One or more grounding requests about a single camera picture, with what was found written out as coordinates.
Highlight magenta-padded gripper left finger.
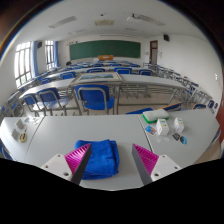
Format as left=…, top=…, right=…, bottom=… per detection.
left=40, top=143, right=93, bottom=185

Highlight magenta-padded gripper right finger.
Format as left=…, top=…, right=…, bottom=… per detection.
left=131, top=143, right=183, bottom=187

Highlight blue towel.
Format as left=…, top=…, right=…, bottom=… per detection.
left=74, top=138, right=120, bottom=181

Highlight colourful printed card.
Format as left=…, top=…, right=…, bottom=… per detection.
left=144, top=124, right=159, bottom=136

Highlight small white carton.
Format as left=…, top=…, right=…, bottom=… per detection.
left=156, top=118, right=170, bottom=136
left=173, top=117, right=186, bottom=134

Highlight green and white box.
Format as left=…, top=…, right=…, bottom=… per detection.
left=142, top=108, right=170, bottom=125

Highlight group of blue chairs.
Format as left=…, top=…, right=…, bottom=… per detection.
left=0, top=59, right=219, bottom=118

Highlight rows of grey desks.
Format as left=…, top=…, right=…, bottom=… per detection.
left=4, top=59, right=214, bottom=116

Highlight framed picture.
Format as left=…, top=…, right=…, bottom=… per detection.
left=71, top=72, right=123, bottom=85

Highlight red-brown side door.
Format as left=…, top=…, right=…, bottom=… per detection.
left=215, top=94, right=224, bottom=135

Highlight orange lectern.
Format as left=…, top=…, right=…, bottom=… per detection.
left=97, top=54, right=115, bottom=62

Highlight narrow window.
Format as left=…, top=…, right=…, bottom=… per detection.
left=44, top=40, right=55, bottom=70

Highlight blue curtain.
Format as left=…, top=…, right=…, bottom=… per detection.
left=53, top=41, right=60, bottom=68
left=30, top=40, right=40, bottom=78

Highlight brown door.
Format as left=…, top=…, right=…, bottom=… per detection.
left=148, top=40, right=159, bottom=65

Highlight large window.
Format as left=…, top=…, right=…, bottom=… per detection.
left=14, top=41, right=33, bottom=88

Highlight green chalkboard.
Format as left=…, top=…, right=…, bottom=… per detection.
left=69, top=40, right=142, bottom=61

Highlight group of ceiling lights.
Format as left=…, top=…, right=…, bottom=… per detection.
left=48, top=12, right=168, bottom=37

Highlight ceiling air vent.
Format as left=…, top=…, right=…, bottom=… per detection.
left=94, top=19, right=115, bottom=27

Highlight ceiling projector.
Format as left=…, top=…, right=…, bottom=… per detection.
left=126, top=13, right=141, bottom=22

